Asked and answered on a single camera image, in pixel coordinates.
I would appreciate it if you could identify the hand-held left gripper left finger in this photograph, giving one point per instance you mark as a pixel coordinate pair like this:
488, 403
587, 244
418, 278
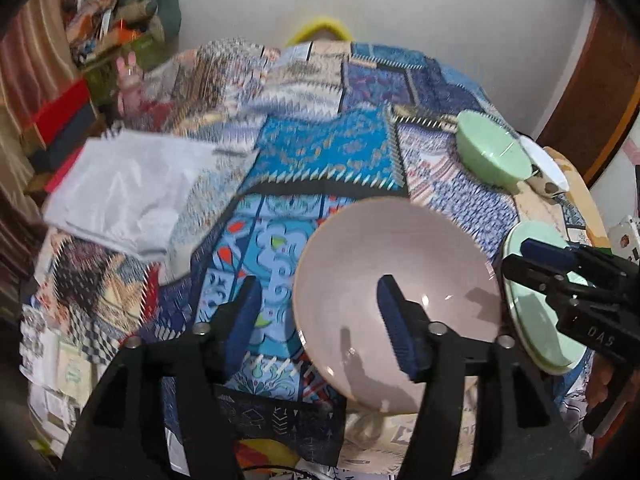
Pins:
242, 320

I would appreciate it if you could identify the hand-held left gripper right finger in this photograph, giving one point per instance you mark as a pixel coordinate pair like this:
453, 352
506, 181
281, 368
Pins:
397, 330

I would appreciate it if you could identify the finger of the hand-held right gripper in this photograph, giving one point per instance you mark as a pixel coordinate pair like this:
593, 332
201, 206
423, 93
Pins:
535, 275
547, 254

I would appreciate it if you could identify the green plate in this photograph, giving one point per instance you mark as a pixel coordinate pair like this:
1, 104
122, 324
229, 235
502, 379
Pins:
537, 315

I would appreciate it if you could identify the pink bowl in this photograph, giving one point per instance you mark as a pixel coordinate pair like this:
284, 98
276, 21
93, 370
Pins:
400, 240

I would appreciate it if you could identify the white appliance with stickers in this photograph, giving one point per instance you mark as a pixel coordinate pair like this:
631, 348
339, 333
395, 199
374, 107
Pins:
625, 232

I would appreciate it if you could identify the white bowl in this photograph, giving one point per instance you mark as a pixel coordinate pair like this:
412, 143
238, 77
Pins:
547, 165

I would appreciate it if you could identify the green bowl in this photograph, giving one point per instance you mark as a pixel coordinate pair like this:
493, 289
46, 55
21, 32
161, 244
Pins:
492, 152

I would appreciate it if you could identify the white cloth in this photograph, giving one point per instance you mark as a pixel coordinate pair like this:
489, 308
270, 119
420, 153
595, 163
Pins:
130, 195

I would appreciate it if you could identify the patchwork blanket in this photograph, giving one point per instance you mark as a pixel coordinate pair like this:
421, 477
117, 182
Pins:
300, 160

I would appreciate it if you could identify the wooden door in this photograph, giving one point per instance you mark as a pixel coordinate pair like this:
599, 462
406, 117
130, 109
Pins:
600, 85

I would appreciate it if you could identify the dark blue box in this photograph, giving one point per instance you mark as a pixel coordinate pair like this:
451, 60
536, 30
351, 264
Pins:
70, 137

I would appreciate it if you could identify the pink bunny toy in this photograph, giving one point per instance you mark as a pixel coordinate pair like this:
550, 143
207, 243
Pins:
131, 80

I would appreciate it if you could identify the red box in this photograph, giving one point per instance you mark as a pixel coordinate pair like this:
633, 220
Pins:
60, 105

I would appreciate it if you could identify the green storage box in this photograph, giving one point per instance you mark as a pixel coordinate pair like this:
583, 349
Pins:
145, 50

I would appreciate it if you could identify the pile of boxes and bags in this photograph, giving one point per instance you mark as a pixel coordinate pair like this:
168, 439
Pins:
95, 25

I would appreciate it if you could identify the striped brown curtain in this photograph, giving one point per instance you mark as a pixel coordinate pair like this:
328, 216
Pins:
30, 50

